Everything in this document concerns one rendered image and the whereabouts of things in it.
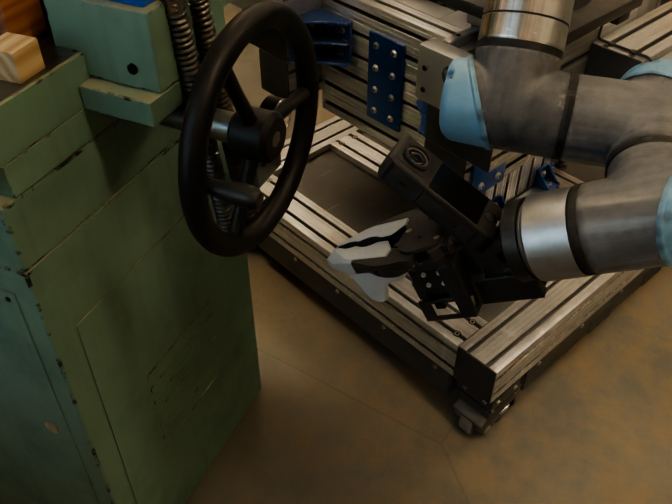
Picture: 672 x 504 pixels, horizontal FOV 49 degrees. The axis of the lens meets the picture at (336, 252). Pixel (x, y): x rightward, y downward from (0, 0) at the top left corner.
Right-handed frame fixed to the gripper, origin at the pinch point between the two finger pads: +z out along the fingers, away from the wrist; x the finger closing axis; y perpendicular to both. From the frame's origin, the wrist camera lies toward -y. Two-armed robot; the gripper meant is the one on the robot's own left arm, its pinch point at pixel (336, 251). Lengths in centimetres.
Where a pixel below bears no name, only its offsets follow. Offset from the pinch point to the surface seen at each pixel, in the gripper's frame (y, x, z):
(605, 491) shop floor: 86, 39, 6
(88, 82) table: -24.1, 4.5, 22.8
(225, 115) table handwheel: -13.9, 10.8, 13.6
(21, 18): -33.0, 4.9, 26.6
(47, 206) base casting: -15.4, -5.2, 28.6
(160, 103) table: -19.0, 5.2, 15.6
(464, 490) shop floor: 74, 28, 27
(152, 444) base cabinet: 29, 0, 54
